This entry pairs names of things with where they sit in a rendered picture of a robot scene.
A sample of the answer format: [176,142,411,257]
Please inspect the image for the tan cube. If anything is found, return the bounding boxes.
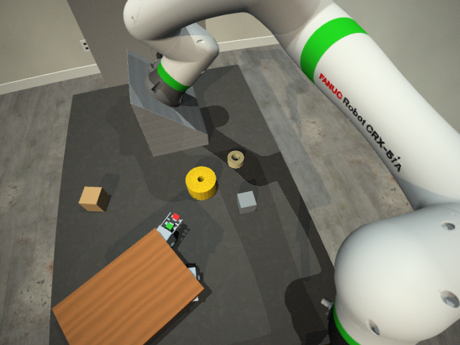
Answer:
[79,187,109,212]

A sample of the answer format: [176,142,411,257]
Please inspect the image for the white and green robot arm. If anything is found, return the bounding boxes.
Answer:
[124,0,460,345]

